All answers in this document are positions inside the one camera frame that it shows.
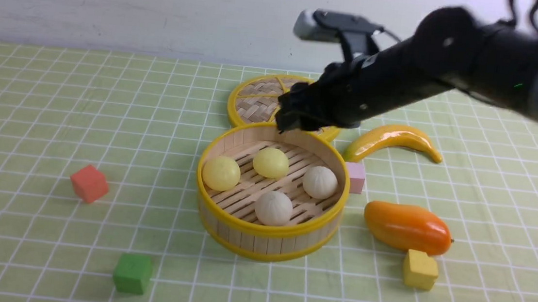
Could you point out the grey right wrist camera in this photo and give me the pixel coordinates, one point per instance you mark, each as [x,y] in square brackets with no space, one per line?
[354,33]

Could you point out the red foam cube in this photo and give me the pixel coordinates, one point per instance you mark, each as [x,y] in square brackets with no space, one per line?
[89,184]

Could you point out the pink foam cube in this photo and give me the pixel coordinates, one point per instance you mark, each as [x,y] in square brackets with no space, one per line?
[357,177]

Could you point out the white bun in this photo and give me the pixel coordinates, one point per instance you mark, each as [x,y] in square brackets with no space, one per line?
[320,182]
[273,208]

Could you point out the green foam cube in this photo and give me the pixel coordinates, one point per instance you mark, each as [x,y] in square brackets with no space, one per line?
[132,273]

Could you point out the green checkered tablecloth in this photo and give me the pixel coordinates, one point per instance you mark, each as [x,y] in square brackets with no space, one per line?
[144,121]

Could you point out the orange toy mango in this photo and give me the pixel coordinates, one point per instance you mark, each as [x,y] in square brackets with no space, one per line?
[407,227]

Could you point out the yellow toy banana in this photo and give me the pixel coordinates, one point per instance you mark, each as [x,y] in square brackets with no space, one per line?
[390,136]

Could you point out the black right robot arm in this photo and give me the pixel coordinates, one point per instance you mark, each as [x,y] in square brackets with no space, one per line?
[449,50]

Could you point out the bamboo steamer tray yellow rim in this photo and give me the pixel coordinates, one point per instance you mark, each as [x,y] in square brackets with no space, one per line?
[229,217]

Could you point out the yellow bun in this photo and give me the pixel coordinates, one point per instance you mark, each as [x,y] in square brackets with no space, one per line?
[271,163]
[221,173]

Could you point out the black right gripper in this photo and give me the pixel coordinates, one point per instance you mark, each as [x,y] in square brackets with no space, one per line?
[369,82]

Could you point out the woven bamboo steamer lid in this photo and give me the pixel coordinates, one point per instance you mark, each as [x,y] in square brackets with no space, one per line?
[256,100]

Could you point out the yellow foam cube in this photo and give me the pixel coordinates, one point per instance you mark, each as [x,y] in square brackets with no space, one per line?
[419,270]

